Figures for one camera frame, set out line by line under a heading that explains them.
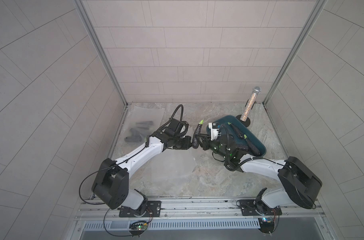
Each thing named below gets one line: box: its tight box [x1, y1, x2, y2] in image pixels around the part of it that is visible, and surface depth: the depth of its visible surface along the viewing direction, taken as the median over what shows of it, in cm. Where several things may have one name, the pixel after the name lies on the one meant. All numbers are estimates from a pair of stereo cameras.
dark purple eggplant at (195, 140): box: [192, 120, 204, 149], surface depth 79 cm
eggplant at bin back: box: [227, 122, 244, 139], surface depth 98 cm
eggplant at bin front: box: [244, 134, 261, 156], surface depth 91 cm
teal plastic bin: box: [236, 138, 248, 148], surface depth 96 cm
